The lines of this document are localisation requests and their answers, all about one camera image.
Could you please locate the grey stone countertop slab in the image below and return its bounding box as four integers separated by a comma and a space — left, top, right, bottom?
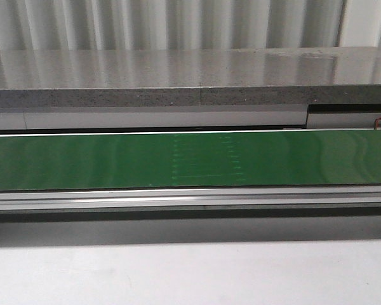
0, 47, 381, 108

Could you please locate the green conveyor belt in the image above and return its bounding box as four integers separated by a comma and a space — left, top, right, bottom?
0, 130, 381, 191

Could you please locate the white corrugated curtain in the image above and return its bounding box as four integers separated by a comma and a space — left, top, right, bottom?
0, 1, 381, 50

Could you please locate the rear grey conveyor rail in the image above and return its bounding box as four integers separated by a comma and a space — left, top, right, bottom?
0, 104, 381, 131

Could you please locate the front aluminium conveyor rail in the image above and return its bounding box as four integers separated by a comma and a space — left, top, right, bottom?
0, 185, 381, 212

